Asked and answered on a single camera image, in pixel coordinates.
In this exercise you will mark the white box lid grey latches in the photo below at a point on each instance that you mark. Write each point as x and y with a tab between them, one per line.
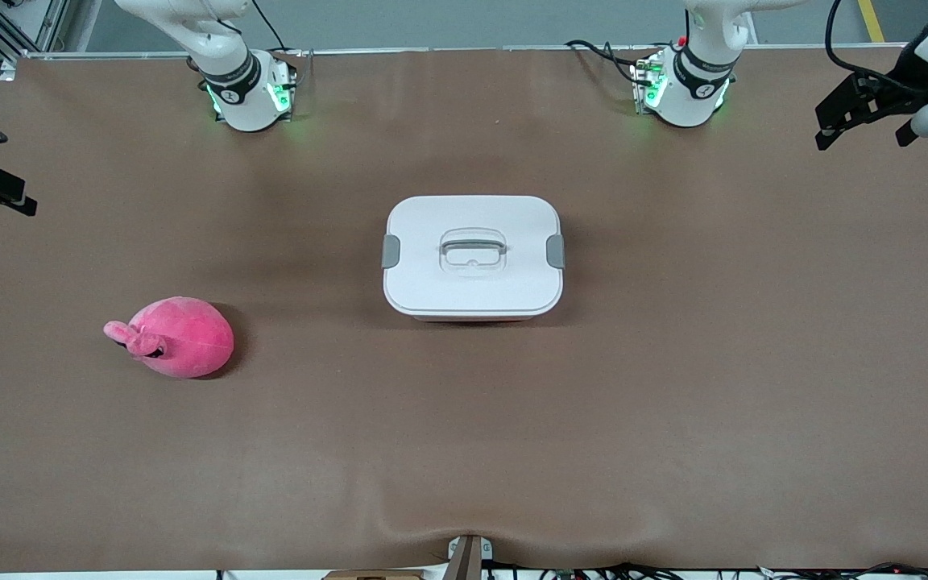
432	282

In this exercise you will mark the pink plush toy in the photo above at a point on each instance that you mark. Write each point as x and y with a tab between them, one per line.
190	338

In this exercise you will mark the silver table edge rail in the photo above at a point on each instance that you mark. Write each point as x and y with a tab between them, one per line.
472	49

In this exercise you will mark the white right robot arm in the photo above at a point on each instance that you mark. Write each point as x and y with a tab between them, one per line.
230	72

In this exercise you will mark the brown table mat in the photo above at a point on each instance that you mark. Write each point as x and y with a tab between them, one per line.
464	443

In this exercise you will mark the pink plastic box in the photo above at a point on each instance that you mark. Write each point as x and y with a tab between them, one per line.
472	319

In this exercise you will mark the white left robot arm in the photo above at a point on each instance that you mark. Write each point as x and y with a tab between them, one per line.
698	80

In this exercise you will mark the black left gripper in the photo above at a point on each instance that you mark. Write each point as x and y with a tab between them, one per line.
889	92

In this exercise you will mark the aluminium frame profile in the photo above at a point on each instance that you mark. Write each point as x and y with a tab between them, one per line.
49	24

